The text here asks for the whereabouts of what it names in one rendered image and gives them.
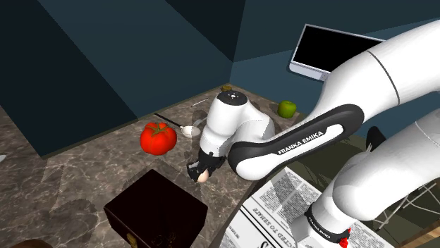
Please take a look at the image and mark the red tomato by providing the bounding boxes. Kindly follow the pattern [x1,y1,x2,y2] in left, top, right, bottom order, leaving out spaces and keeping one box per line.
[140,122,178,156]

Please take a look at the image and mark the thin silver utensil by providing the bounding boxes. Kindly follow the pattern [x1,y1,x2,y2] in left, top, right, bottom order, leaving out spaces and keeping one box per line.
[190,97,210,108]

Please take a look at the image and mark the dark brown box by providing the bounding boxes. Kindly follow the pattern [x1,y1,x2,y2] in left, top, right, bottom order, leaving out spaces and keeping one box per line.
[103,168,209,248]

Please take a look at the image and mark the newspaper patterned robot stand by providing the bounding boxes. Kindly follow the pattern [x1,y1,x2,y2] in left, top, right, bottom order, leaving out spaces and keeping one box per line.
[219,166,396,248]

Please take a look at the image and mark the green apple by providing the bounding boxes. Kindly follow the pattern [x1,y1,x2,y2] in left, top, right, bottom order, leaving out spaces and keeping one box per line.
[276,100,298,120]

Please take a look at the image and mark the white framed black monitor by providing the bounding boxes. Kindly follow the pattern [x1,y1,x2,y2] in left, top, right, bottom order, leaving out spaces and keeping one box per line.
[288,23,386,82]

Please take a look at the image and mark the white ladle with black handle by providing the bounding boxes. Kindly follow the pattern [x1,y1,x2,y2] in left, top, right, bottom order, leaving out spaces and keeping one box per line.
[153,112,202,140]

